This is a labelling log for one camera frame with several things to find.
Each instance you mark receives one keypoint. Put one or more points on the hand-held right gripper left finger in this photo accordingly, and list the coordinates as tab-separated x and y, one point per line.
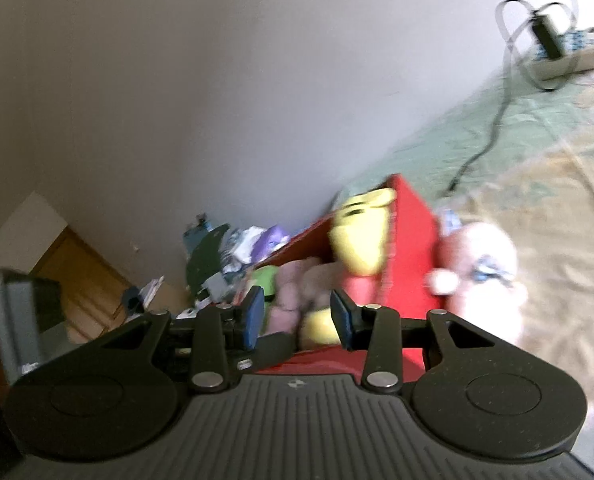
252	320

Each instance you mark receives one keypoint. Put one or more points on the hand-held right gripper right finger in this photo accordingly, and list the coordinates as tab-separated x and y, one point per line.
342	322

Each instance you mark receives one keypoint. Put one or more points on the yellow tiger plush toy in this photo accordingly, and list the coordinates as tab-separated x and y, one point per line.
359	232

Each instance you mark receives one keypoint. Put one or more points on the red storage box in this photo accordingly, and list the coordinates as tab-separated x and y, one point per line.
412	240

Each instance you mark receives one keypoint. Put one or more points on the green plush toy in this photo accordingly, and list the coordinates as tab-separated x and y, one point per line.
264	280

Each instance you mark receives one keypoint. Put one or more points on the brown plush toy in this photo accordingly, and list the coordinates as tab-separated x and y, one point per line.
297	290

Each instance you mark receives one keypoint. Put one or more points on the pile of assorted clutter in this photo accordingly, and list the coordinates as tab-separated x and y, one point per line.
227	255

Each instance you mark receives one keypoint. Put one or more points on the plain wooden door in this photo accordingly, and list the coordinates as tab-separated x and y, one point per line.
82	280

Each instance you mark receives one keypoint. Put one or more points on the pink plush toy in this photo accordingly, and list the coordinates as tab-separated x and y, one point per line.
482	270

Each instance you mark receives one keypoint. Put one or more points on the green bedsheet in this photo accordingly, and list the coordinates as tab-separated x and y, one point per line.
467	125

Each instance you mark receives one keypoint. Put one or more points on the printed pale blanket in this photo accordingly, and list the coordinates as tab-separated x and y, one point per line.
567	220

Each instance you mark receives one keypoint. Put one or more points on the white power strip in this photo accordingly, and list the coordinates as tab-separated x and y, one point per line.
569	60

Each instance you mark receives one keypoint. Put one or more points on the black power adapter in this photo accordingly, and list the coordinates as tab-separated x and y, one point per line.
547	35

